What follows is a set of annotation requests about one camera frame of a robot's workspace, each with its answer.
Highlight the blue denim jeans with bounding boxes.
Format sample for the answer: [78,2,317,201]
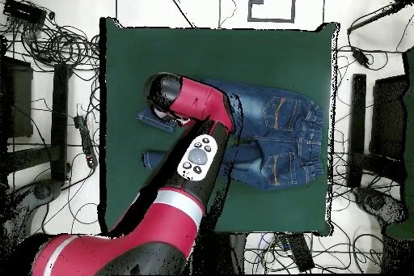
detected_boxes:
[136,77,325,191]

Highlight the dark flat panel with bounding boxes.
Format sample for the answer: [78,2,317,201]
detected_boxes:
[0,57,34,139]
[370,74,408,160]

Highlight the dark green table cloth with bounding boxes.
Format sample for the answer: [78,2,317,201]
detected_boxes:
[98,16,340,240]

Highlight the black power strip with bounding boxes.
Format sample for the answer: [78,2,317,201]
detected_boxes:
[73,115,99,169]

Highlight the black oblong device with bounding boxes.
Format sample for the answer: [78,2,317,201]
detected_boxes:
[286,233,315,272]

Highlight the black stand beam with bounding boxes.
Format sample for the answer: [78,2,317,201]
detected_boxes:
[347,73,368,189]
[50,63,70,182]

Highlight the grey round stand foot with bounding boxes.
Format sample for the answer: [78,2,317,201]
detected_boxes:
[30,179,63,202]
[353,186,407,225]

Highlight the black power adapter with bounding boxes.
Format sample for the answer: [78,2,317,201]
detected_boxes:
[350,45,371,68]

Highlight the black tube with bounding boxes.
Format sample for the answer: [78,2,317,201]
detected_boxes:
[347,2,403,34]

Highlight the black box device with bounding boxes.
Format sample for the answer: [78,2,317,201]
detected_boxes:
[2,0,48,26]

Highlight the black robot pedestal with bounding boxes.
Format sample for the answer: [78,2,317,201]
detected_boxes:
[190,232,247,275]

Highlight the tangled black cable bundle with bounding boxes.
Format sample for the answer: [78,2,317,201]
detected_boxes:
[19,19,101,73]

